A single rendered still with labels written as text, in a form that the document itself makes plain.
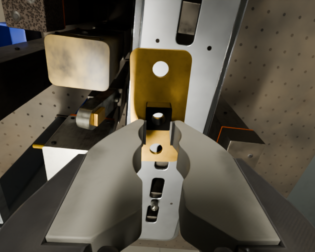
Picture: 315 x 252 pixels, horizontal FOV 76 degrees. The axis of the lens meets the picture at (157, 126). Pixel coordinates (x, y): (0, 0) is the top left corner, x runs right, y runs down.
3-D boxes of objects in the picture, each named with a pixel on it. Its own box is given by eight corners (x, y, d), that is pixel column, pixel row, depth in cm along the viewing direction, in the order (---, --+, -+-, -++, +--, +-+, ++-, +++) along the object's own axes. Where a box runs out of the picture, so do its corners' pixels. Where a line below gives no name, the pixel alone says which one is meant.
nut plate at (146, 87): (178, 159, 16) (180, 169, 15) (131, 158, 16) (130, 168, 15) (192, 50, 12) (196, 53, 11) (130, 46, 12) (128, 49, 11)
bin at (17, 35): (45, 62, 66) (31, 68, 58) (13, 58, 65) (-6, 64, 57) (40, 25, 61) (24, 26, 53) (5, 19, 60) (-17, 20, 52)
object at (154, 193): (159, 147, 83) (161, 206, 58) (147, 146, 83) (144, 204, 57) (161, 137, 81) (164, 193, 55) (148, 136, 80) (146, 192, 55)
